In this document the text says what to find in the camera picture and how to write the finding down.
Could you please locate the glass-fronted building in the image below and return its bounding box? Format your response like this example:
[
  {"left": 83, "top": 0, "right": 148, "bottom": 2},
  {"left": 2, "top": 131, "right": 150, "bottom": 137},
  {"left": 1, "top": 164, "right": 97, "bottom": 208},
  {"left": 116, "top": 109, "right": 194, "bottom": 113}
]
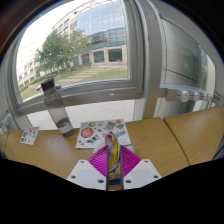
[{"left": 15, "top": 0, "right": 129, "bottom": 92}]

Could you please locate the white socket trunking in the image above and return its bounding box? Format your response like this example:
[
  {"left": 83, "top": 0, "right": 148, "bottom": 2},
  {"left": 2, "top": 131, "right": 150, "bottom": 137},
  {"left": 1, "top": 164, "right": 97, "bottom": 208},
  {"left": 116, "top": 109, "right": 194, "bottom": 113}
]
[{"left": 164, "top": 87, "right": 218, "bottom": 103}]

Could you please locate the green tree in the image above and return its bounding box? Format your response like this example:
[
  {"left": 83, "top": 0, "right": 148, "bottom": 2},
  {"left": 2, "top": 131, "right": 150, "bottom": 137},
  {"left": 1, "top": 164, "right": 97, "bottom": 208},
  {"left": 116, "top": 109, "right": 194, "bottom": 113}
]
[{"left": 34, "top": 28, "right": 90, "bottom": 78}]

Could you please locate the white-framed window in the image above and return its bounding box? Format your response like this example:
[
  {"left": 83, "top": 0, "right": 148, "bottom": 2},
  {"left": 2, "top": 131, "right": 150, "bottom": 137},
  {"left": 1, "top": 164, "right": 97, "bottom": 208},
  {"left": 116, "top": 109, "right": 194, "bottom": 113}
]
[{"left": 3, "top": 0, "right": 168, "bottom": 132}]

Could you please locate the large sticker sheet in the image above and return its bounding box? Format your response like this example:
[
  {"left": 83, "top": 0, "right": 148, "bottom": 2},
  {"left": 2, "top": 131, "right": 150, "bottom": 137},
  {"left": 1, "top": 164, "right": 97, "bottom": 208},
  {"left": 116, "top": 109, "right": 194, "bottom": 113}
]
[{"left": 75, "top": 118, "right": 132, "bottom": 150}]

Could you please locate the small sticker sheet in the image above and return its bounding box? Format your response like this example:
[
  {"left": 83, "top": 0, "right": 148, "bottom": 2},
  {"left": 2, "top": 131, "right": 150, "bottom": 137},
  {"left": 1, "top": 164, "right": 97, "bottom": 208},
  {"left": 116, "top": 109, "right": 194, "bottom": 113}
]
[{"left": 18, "top": 125, "right": 41, "bottom": 146}]

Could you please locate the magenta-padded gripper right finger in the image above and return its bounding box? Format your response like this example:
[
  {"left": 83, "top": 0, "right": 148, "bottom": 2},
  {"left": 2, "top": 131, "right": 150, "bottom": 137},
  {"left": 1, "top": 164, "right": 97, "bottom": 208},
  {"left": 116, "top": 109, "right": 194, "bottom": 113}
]
[{"left": 120, "top": 145, "right": 163, "bottom": 191}]

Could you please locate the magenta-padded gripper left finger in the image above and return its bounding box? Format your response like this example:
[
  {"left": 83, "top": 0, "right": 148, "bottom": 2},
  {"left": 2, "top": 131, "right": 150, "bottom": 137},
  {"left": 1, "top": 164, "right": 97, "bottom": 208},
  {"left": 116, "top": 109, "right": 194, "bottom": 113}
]
[{"left": 66, "top": 145, "right": 109, "bottom": 191}]

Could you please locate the clear bottle with black cap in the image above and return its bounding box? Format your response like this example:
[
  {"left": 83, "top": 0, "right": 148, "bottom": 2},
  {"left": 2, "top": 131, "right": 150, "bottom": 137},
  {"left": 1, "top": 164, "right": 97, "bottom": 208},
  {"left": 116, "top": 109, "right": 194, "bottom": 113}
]
[{"left": 40, "top": 77, "right": 75, "bottom": 139}]

